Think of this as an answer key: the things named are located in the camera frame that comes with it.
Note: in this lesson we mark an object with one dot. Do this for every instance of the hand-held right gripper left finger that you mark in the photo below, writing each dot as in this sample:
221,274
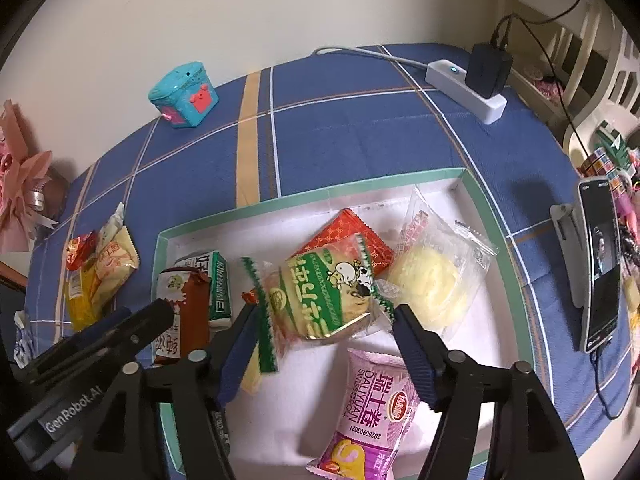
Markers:
240,355

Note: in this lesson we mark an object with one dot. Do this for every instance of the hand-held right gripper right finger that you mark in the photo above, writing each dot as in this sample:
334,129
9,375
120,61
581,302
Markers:
415,360

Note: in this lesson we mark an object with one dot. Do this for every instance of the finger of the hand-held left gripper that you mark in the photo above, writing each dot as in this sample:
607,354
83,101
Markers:
105,332

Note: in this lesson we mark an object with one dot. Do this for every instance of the pink swiss roll packet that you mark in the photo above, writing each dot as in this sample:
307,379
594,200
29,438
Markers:
370,410

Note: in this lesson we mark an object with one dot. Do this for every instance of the red brown snack packet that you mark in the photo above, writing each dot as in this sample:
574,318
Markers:
187,310

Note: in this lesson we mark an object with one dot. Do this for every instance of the green trimmed rice cracker packet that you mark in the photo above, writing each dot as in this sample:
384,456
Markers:
320,300

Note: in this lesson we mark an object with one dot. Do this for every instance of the red gold patterned packet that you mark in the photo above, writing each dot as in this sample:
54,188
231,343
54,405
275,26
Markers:
345,232

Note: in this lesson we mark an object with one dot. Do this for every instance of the white box with green rim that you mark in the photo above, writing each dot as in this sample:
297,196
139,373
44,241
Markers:
300,220

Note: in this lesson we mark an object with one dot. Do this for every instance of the yellow cake packet with barcode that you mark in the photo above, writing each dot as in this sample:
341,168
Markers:
80,300

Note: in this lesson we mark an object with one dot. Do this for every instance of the white orange print packet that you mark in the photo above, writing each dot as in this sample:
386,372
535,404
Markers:
117,262

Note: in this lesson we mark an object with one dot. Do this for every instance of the green white corn packet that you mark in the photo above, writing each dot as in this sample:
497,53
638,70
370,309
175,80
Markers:
217,285

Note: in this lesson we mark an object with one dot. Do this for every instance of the blue white small wrapper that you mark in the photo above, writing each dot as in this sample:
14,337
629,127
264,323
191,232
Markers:
21,345

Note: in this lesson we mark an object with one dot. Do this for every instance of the red clear window packet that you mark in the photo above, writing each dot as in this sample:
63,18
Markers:
80,252

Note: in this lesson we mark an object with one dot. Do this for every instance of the clear wrapped yellow cake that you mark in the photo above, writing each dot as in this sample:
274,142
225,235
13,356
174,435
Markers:
432,275

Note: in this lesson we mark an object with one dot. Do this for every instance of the white yellow small packet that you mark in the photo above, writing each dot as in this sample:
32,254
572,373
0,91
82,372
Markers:
112,225

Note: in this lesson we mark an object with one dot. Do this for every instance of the grey phone stand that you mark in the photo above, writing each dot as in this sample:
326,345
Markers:
570,250

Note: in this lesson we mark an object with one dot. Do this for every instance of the smartphone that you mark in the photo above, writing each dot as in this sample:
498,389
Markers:
600,270

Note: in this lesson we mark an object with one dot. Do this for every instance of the blue plaid tablecloth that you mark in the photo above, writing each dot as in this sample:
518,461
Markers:
350,125

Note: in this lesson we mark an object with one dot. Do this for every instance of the teal toy box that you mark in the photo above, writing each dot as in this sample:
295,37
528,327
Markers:
182,95

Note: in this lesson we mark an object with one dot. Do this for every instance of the white power strip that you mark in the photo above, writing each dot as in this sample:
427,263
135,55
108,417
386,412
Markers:
450,77

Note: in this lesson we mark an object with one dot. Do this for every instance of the black charger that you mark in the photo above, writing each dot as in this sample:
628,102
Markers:
487,67

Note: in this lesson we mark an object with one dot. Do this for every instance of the white chair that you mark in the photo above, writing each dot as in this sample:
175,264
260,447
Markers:
590,35

